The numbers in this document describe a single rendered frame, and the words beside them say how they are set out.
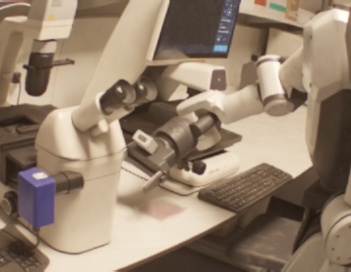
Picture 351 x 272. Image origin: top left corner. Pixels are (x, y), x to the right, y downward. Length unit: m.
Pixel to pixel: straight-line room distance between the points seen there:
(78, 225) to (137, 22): 0.80
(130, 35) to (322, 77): 0.99
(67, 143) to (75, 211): 0.14
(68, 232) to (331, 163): 0.54
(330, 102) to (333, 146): 0.07
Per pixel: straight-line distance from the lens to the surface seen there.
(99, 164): 1.02
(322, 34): 0.77
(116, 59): 1.69
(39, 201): 0.89
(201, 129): 1.32
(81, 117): 0.98
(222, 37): 1.85
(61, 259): 1.06
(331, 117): 0.79
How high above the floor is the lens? 1.33
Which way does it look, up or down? 16 degrees down
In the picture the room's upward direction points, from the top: 12 degrees clockwise
